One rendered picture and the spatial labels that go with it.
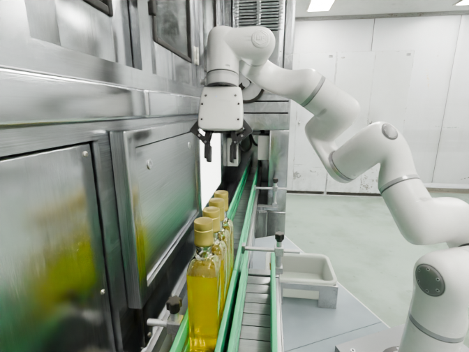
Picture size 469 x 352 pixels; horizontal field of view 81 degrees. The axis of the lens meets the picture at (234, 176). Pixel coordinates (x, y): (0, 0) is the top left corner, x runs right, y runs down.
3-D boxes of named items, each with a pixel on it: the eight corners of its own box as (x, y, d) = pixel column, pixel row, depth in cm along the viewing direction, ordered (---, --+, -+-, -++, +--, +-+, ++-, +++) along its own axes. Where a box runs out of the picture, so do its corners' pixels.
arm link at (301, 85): (312, 101, 62) (235, 46, 60) (291, 114, 75) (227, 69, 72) (330, 71, 63) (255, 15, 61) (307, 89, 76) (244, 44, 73)
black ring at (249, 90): (227, 103, 154) (227, 63, 148) (265, 103, 151) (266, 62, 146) (226, 103, 149) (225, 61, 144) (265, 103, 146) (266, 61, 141)
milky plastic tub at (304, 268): (265, 270, 104) (265, 250, 102) (325, 275, 101) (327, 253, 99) (264, 302, 87) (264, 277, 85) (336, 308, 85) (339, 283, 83)
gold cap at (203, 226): (197, 237, 52) (196, 216, 51) (215, 238, 51) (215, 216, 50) (192, 246, 48) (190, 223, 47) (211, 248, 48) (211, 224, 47)
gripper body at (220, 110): (197, 78, 60) (195, 128, 60) (243, 77, 59) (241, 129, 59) (204, 89, 68) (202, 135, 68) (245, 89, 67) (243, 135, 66)
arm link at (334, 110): (319, 103, 56) (278, 147, 67) (397, 160, 58) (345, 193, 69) (326, 71, 67) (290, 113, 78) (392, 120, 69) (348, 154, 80)
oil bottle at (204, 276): (196, 337, 58) (192, 246, 53) (222, 339, 58) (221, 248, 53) (189, 360, 53) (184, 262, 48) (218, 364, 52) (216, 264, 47)
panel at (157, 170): (216, 184, 139) (215, 116, 131) (221, 184, 139) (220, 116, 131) (127, 309, 53) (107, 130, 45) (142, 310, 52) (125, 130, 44)
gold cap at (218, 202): (210, 215, 63) (210, 197, 62) (225, 216, 62) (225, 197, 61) (207, 221, 59) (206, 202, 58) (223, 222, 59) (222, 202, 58)
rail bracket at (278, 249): (242, 266, 84) (242, 228, 81) (298, 270, 82) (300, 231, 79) (241, 272, 81) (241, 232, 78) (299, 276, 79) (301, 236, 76)
